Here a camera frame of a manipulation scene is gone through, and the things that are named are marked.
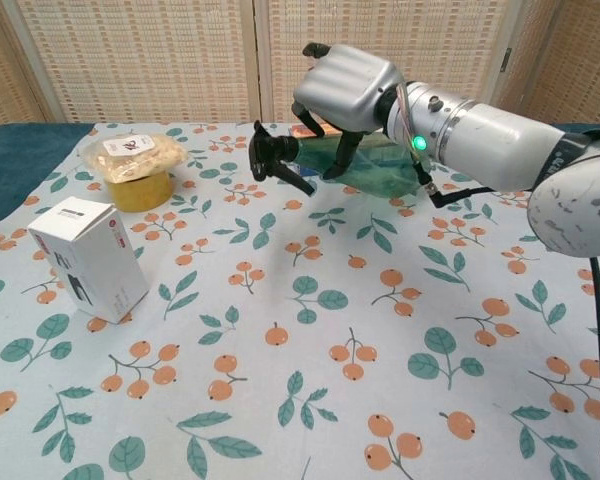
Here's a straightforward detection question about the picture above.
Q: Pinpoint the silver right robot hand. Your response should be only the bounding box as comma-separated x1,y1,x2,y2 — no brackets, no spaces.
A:
290,43,406,180

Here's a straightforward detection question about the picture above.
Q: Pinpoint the green plastic spray bottle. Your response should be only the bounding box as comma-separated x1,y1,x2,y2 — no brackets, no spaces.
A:
249,119,423,202

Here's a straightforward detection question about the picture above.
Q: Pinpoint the orange and blue snack box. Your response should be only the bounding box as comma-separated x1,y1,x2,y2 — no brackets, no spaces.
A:
288,122,342,176

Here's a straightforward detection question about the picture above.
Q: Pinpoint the woven bamboo folding screen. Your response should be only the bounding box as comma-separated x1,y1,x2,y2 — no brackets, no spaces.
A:
0,0,600,126

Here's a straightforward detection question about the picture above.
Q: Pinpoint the clear bag of snacks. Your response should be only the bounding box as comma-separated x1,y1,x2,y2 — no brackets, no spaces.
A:
78,132,189,183

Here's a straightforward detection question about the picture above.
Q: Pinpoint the floral fruit print tablecloth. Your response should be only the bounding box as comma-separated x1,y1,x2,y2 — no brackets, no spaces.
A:
0,121,600,480

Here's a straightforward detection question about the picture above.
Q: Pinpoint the white cardboard box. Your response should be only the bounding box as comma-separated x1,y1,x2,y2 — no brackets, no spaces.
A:
27,196,150,325

